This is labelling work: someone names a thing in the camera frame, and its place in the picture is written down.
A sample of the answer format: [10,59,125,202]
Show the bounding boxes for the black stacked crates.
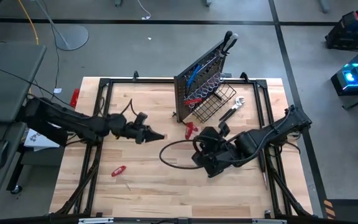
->
[324,9,358,51]

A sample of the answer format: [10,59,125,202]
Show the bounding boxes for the black desk leg with caster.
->
[6,146,28,196]

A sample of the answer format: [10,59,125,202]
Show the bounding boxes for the black mat hazard stripes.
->
[323,198,358,224]

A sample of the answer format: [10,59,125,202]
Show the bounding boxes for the black screwdriver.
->
[258,151,269,191]

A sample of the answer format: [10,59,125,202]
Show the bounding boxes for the red T-handle hex key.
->
[183,97,203,107]
[184,121,200,141]

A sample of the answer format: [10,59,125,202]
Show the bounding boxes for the black wire basket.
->
[192,81,238,124]

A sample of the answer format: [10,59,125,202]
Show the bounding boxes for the yellow cable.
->
[16,0,40,46]

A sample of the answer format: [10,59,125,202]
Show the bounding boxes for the dark grey desk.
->
[0,41,48,202]

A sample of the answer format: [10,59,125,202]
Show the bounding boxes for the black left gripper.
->
[124,122,167,146]

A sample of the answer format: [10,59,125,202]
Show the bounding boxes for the white cable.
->
[135,0,153,21]

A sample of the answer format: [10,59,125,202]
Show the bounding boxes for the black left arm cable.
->
[119,98,140,118]

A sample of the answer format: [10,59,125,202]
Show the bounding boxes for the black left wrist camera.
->
[134,111,149,127]

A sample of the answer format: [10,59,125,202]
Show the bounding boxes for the thin black desk cable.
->
[0,60,74,108]

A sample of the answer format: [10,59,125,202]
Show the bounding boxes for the black aluminium table frame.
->
[48,70,316,219]

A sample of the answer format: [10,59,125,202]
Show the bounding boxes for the black computer case glowing lights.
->
[330,41,358,97]

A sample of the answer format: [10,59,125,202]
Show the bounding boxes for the black rail silver brackets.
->
[0,212,358,224]

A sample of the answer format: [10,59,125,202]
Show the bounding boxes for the red screwdriver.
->
[110,165,132,192]

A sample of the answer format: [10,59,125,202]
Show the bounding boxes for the grey floor stand round base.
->
[33,0,90,52]

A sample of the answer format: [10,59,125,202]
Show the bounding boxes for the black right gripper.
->
[191,126,239,179]

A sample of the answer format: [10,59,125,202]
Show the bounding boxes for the black metal pegboard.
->
[173,39,229,124]

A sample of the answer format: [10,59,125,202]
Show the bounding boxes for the white paper sheet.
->
[22,127,61,152]

